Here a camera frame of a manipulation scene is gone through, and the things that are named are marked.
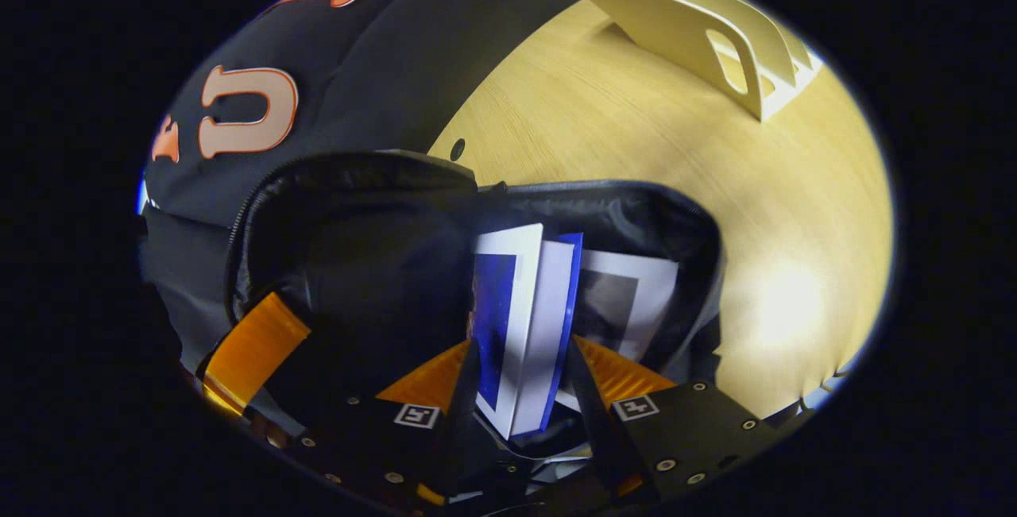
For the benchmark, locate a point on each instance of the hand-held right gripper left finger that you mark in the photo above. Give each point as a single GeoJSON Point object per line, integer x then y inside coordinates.
{"type": "Point", "coordinates": [465, 406]}

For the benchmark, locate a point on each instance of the blue and white book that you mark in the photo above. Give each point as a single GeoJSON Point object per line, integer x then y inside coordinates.
{"type": "Point", "coordinates": [540, 326]}

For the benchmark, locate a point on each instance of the grey schoolbag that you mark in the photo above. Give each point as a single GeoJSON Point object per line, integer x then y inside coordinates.
{"type": "Point", "coordinates": [365, 247]}

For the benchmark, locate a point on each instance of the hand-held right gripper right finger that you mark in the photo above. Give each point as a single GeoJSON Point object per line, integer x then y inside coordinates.
{"type": "Point", "coordinates": [592, 414]}

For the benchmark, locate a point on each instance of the black backdrop cloth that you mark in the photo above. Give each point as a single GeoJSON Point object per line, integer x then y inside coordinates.
{"type": "Point", "coordinates": [381, 64]}

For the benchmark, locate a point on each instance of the white book with grey photo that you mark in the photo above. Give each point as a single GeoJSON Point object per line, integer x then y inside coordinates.
{"type": "Point", "coordinates": [628, 302]}

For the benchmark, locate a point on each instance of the white bookshelf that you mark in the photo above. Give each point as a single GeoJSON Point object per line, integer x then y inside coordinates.
{"type": "Point", "coordinates": [683, 17]}

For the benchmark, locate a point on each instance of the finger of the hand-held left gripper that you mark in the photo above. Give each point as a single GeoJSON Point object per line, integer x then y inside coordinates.
{"type": "Point", "coordinates": [254, 350]}

